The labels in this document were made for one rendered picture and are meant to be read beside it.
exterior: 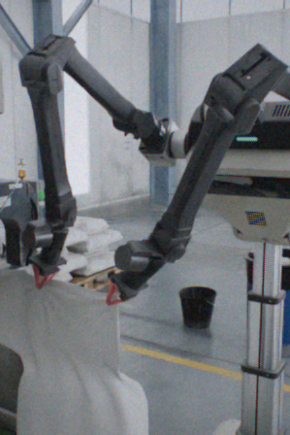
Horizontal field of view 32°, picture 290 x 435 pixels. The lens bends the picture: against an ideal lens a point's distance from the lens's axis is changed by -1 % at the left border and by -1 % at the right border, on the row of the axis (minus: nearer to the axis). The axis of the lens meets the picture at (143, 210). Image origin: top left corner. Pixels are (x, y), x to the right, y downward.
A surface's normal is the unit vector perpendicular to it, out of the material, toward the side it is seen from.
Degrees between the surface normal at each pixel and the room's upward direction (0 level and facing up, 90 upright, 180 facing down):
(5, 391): 90
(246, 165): 40
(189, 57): 90
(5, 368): 90
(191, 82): 90
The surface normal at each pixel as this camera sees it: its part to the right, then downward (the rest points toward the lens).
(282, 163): -0.34, -0.67
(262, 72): -0.46, -0.37
